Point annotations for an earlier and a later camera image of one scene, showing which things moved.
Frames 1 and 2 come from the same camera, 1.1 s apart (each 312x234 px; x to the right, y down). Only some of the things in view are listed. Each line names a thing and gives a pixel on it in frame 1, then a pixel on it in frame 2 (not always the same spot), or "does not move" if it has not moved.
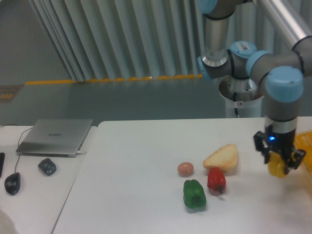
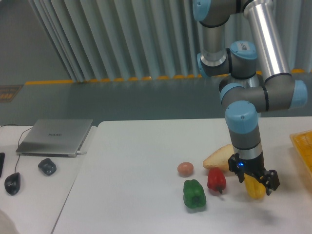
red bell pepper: x=216 y=179 does not move
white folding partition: x=110 y=40 does not move
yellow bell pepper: x=276 y=165 → x=254 y=188
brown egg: x=185 y=169 does not move
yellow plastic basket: x=302 y=140 does not move
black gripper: x=283 y=143 → x=269 y=179
